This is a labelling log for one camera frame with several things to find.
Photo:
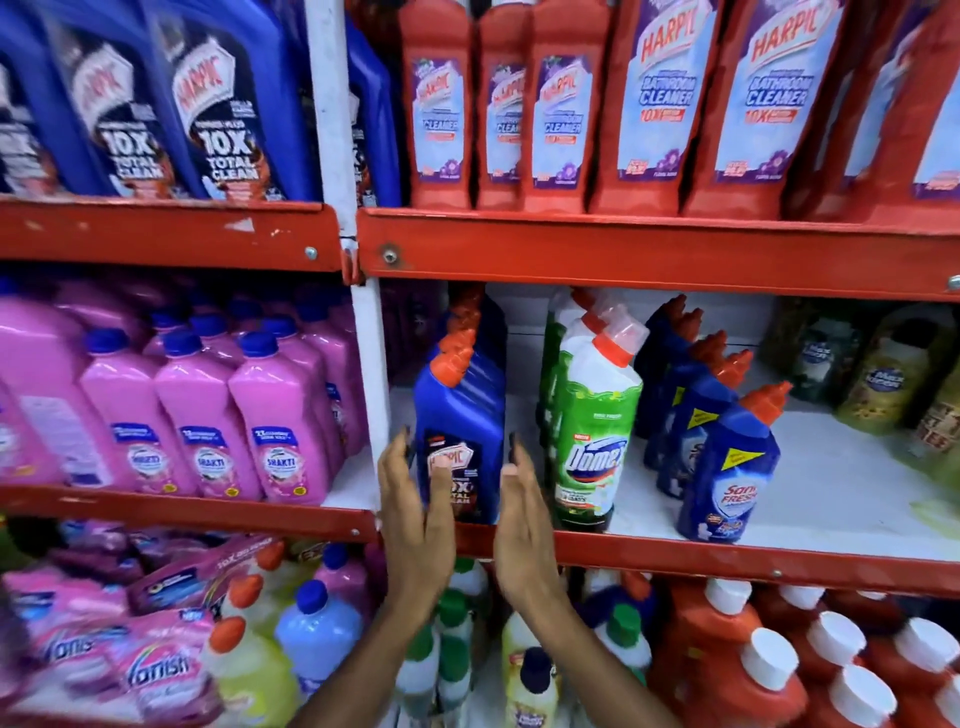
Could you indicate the person's right hand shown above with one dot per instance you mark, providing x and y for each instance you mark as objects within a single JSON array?
[{"x": 525, "y": 540}]

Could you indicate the person's left hand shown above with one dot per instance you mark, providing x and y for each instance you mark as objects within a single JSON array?
[{"x": 416, "y": 540}]

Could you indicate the person's right thumb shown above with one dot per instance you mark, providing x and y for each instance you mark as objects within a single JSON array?
[{"x": 506, "y": 484}]

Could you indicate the person's left thumb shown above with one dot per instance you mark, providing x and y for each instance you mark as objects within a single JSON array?
[{"x": 442, "y": 495}]

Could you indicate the blue toilet cleaner bottle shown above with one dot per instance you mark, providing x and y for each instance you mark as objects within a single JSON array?
[
  {"x": 471, "y": 296},
  {"x": 491, "y": 330},
  {"x": 469, "y": 420},
  {"x": 487, "y": 360}
]

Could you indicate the person's left forearm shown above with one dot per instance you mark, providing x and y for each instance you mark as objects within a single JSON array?
[{"x": 375, "y": 667}]

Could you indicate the person's right forearm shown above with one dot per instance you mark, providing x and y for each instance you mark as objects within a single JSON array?
[{"x": 585, "y": 667}]

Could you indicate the white bottle green cap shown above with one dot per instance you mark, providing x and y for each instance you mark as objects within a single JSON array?
[
  {"x": 471, "y": 577},
  {"x": 626, "y": 637},
  {"x": 454, "y": 645},
  {"x": 418, "y": 667}
]

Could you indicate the green white cleaner bottle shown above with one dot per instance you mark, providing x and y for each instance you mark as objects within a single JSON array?
[
  {"x": 566, "y": 352},
  {"x": 600, "y": 435},
  {"x": 555, "y": 315}
]

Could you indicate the pink bottle blue cap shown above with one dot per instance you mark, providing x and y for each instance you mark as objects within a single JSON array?
[{"x": 341, "y": 574}]

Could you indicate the light blue bottle blue cap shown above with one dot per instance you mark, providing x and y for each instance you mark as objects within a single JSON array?
[{"x": 319, "y": 637}]

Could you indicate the dark blue yellow-label bottle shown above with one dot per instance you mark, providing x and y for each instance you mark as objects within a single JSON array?
[
  {"x": 727, "y": 472},
  {"x": 658, "y": 337},
  {"x": 671, "y": 390},
  {"x": 694, "y": 420}
]

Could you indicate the yellow bottle dark blue cap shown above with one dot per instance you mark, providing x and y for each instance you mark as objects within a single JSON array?
[{"x": 532, "y": 690}]

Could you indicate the yellow bottle orange cap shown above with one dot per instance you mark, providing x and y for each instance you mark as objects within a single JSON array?
[
  {"x": 251, "y": 600},
  {"x": 251, "y": 675}
]

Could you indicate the group of pink liquid bottles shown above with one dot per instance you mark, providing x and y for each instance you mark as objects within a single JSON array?
[{"x": 195, "y": 405}]

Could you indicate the dark green cleaner bottle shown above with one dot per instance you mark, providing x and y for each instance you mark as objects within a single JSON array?
[{"x": 821, "y": 356}]

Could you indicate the group of red white-capped bottles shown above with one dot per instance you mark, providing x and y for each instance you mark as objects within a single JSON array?
[{"x": 810, "y": 660}]

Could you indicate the pile of pink detergent pouches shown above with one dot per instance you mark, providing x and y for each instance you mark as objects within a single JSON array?
[{"x": 112, "y": 645}]

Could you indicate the large blue cleaner bottle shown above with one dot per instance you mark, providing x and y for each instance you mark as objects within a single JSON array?
[
  {"x": 120, "y": 112},
  {"x": 375, "y": 112},
  {"x": 232, "y": 105},
  {"x": 30, "y": 112}
]

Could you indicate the olive green cleaner bottle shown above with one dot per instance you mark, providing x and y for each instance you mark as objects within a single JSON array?
[
  {"x": 937, "y": 435},
  {"x": 885, "y": 375}
]

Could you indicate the row of red cleaner bottles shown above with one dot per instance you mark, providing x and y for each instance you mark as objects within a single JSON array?
[{"x": 675, "y": 105}]

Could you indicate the red metal shelf rail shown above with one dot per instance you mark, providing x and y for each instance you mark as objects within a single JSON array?
[
  {"x": 660, "y": 255},
  {"x": 187, "y": 510},
  {"x": 750, "y": 562},
  {"x": 165, "y": 232}
]

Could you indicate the white shelf upright post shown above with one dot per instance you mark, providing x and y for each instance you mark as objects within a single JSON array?
[{"x": 330, "y": 112}]

